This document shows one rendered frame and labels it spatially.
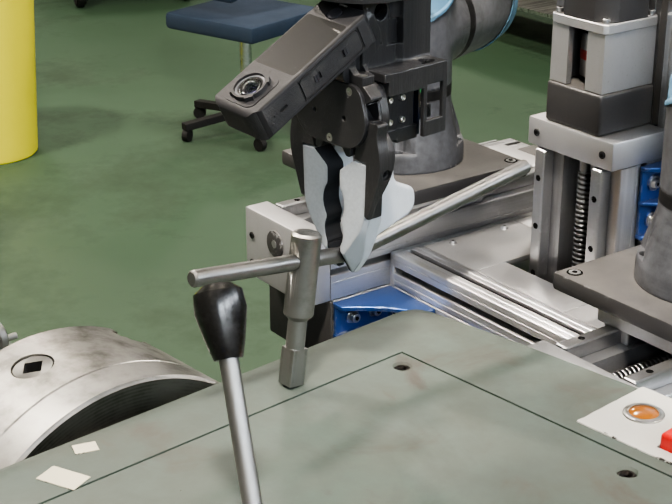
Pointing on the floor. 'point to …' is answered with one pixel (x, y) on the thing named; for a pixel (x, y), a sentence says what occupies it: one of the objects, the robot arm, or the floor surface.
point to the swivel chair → (227, 19)
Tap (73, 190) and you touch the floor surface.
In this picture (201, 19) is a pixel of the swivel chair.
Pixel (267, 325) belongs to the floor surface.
